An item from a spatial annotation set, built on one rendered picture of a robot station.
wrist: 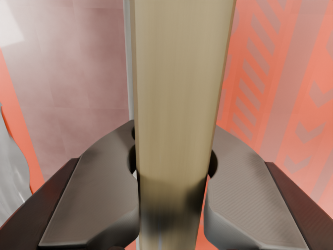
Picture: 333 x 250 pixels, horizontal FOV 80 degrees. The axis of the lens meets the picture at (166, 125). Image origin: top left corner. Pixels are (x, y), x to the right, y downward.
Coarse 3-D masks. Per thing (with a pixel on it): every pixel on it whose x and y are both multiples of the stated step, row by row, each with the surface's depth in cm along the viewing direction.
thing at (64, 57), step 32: (0, 0) 14; (32, 0) 14; (64, 0) 14; (96, 0) 14; (0, 32) 15; (32, 32) 15; (64, 32) 15; (96, 32) 15; (0, 64) 16; (32, 64) 16; (64, 64) 16; (96, 64) 16; (0, 96) 17; (32, 96) 17; (64, 96) 17; (96, 96) 17
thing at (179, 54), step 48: (144, 0) 5; (192, 0) 5; (144, 48) 6; (192, 48) 6; (144, 96) 6; (192, 96) 6; (144, 144) 7; (192, 144) 7; (144, 192) 8; (192, 192) 8; (144, 240) 10; (192, 240) 10
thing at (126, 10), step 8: (128, 0) 11; (128, 8) 11; (128, 16) 11; (128, 24) 11; (128, 32) 11; (128, 40) 12; (128, 48) 12; (128, 56) 12; (128, 64) 12; (128, 72) 12; (128, 80) 13; (128, 88) 13; (128, 96) 13; (128, 104) 13; (136, 176) 16; (136, 240) 20; (136, 248) 20
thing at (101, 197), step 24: (96, 144) 10; (120, 144) 10; (96, 168) 8; (120, 168) 8; (72, 192) 7; (96, 192) 7; (120, 192) 7; (72, 216) 6; (96, 216) 6; (120, 216) 6; (48, 240) 6; (72, 240) 6; (96, 240) 6; (120, 240) 7
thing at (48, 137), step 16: (16, 112) 18; (32, 112) 17; (48, 112) 17; (64, 112) 17; (80, 112) 17; (96, 112) 17; (112, 112) 17; (128, 112) 17; (16, 128) 18; (32, 128) 18; (48, 128) 18; (64, 128) 18; (80, 128) 18; (96, 128) 18; (112, 128) 18; (32, 144) 19; (48, 144) 19; (64, 144) 19; (80, 144) 19; (32, 160) 20; (48, 160) 20; (64, 160) 20; (32, 176) 21; (48, 176) 21; (32, 192) 22
